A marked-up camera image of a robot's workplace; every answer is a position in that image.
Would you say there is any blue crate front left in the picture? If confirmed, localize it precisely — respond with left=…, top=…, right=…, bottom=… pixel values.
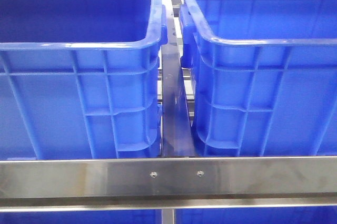
left=1, top=0, right=167, bottom=160

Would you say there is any steel shelf front rail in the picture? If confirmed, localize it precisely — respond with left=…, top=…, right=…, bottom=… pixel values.
left=1, top=156, right=336, bottom=212

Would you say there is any blue crate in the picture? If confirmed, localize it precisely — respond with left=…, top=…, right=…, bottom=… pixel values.
left=180, top=0, right=336, bottom=157
left=1, top=0, right=167, bottom=160
left=1, top=210, right=161, bottom=223
left=176, top=206, right=336, bottom=223

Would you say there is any blue crate lower left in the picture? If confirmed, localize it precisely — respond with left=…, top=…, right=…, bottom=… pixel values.
left=1, top=210, right=161, bottom=223

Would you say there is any blue crate front right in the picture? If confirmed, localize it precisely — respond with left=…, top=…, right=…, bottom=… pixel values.
left=180, top=0, right=336, bottom=157

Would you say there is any blue crate lower right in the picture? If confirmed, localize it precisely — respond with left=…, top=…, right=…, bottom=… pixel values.
left=176, top=206, right=336, bottom=223

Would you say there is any steel shelf centre divider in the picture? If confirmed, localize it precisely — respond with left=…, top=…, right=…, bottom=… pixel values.
left=162, top=0, right=195, bottom=157

